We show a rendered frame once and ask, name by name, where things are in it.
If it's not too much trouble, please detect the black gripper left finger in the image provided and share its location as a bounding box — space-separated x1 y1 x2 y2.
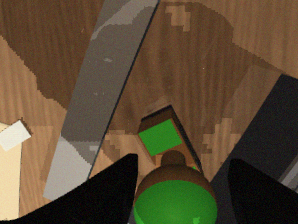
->
0 153 137 224

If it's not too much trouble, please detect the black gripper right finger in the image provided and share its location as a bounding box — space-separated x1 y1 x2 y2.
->
227 159 298 224

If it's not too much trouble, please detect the cream paper card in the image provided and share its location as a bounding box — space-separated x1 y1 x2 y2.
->
0 121 31 221

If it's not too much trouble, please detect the grey flat bar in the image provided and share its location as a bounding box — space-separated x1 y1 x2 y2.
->
43 0 161 200

